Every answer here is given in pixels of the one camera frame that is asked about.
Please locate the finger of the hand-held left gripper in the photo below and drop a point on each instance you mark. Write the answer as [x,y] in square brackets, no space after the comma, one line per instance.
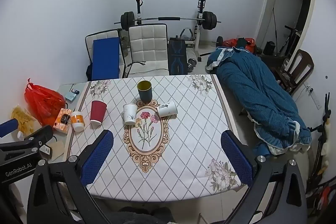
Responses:
[42,134]
[8,128]

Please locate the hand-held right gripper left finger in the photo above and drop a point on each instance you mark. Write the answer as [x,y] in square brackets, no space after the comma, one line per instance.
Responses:
[96,159]

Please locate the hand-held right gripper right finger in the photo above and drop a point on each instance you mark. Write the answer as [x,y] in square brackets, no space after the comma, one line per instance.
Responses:
[237,159]

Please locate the orange and white cup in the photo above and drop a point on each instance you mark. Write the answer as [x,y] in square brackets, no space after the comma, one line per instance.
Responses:
[77,121]

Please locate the red paper cup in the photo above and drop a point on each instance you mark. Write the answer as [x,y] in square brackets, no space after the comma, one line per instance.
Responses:
[98,112]

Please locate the white paper cup floral print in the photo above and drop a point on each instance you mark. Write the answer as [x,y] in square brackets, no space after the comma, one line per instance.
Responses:
[130,115]

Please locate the dark grey cup yellow inside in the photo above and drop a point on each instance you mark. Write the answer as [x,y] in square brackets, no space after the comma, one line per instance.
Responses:
[145,92]

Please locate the white paper cup black print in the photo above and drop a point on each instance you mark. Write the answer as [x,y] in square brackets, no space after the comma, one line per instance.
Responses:
[168,109]

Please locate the yellow snack bag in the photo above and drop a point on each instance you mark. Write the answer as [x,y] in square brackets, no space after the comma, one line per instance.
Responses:
[23,119]

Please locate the orange tissue box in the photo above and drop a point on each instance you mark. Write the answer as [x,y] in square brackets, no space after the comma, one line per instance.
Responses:
[62,121]

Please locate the red plastic bag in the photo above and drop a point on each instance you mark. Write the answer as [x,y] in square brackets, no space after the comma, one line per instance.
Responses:
[43,103]

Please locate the light blue small box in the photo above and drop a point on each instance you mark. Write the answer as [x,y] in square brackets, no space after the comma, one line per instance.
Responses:
[71,96]

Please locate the floral diamond-pattern tablecloth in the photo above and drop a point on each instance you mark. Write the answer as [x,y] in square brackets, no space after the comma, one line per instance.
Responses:
[189,134]

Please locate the blue quilt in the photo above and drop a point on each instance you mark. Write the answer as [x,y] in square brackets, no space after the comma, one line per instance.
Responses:
[252,92]

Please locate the dark cloth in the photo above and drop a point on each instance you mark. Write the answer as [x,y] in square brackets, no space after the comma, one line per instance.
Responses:
[144,216]

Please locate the black tripod stand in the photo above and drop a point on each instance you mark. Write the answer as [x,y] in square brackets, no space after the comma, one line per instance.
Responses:
[324,129]

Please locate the white padded chair black trim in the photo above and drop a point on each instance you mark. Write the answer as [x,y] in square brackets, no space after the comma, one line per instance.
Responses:
[89,50]

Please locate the chrome dumbbell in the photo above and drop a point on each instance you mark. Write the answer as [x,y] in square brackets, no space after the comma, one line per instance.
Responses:
[193,63]

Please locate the black round bag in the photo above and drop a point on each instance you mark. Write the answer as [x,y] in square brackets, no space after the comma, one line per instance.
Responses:
[269,48]

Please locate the black bench pad blue lines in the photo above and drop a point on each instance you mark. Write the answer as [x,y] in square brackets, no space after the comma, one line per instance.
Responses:
[178,56]

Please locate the dark wooden chair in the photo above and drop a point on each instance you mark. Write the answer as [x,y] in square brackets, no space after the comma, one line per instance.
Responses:
[305,61]

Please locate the white weight bench rack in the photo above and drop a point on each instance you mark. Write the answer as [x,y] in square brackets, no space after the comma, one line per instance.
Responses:
[199,29]

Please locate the barbell with black plates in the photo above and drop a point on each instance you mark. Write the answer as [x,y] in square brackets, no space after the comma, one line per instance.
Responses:
[209,19]

